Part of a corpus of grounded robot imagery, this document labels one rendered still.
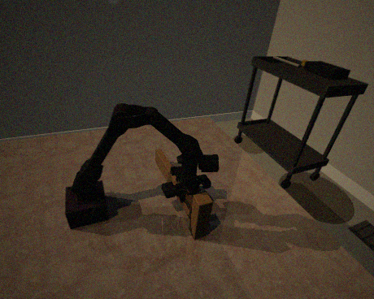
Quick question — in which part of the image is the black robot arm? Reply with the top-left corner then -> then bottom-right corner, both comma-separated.
71,103 -> 219,205

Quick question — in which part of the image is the brown wooden plank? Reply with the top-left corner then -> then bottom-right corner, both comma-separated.
155,149 -> 193,219

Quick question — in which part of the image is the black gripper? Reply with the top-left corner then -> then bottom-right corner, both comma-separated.
162,169 -> 211,202

